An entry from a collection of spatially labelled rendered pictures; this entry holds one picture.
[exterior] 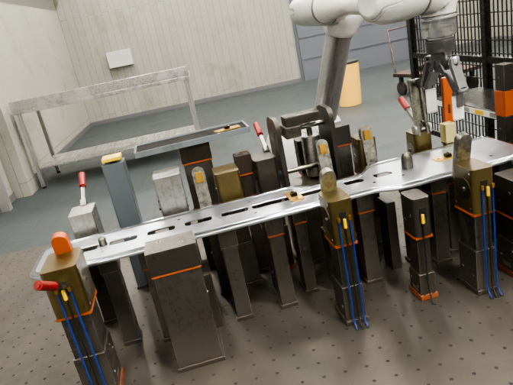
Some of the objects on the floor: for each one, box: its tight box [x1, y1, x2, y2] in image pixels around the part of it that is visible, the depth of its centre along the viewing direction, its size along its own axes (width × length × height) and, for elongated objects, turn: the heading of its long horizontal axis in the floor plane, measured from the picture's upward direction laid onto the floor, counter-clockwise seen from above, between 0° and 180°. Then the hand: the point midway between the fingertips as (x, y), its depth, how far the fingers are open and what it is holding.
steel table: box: [8, 66, 200, 189], centre depth 653 cm, size 84×215×111 cm, turn 126°
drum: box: [340, 59, 362, 107], centre depth 744 cm, size 39×39×64 cm
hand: (444, 111), depth 140 cm, fingers open, 13 cm apart
